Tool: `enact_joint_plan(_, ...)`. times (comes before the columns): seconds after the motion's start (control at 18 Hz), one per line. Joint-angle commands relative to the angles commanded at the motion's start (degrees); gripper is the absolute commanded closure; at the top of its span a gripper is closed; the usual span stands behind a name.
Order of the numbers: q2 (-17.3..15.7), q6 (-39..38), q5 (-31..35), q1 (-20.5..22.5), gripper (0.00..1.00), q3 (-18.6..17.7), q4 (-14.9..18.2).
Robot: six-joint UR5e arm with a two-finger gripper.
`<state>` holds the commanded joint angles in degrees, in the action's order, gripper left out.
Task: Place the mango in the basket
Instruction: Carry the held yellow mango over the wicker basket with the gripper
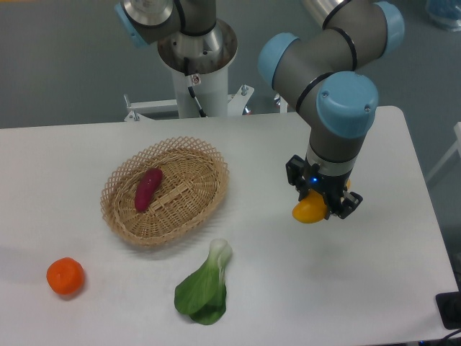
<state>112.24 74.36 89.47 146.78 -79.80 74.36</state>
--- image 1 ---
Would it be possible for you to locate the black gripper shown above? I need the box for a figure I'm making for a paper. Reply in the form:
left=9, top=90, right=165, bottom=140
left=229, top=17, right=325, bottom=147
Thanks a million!
left=285, top=155, right=363, bottom=220

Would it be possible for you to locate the yellow mango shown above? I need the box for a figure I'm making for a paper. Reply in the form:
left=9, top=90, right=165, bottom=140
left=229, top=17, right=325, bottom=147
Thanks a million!
left=292, top=188, right=332, bottom=223

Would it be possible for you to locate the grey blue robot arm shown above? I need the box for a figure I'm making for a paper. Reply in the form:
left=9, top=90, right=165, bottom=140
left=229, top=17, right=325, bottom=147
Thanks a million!
left=115, top=1, right=405, bottom=218

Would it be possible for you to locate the woven wicker basket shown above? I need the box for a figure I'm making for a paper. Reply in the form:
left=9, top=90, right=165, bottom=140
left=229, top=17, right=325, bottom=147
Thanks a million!
left=100, top=137, right=229, bottom=247

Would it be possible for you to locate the green bok choy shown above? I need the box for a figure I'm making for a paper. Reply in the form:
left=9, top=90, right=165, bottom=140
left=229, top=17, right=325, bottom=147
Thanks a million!
left=174, top=239, right=233, bottom=325

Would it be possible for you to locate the purple sweet potato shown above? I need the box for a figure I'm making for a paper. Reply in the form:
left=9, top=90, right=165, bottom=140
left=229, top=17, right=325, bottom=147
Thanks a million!
left=134, top=168, right=163, bottom=212

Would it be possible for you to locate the black device at table edge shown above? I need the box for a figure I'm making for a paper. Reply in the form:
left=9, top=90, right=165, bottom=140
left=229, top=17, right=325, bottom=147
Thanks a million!
left=435, top=291, right=460, bottom=330

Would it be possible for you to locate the blue plastic bag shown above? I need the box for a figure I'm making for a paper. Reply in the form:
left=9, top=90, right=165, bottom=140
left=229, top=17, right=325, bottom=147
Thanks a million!
left=426, top=0, right=460, bottom=32

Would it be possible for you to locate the orange tangerine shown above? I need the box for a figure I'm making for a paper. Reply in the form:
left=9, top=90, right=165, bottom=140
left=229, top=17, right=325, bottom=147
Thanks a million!
left=46, top=257, right=85, bottom=296

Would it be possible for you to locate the white frame at right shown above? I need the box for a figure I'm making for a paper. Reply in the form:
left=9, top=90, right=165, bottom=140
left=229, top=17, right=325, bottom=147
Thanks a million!
left=425, top=122, right=460, bottom=187

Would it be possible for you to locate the black cable on pedestal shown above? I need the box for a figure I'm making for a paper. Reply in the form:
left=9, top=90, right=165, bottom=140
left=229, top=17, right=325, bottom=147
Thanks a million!
left=183, top=57, right=209, bottom=119

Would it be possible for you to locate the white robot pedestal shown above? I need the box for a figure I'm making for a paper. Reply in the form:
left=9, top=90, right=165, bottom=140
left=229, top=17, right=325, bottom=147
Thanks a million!
left=123, top=19, right=291, bottom=123

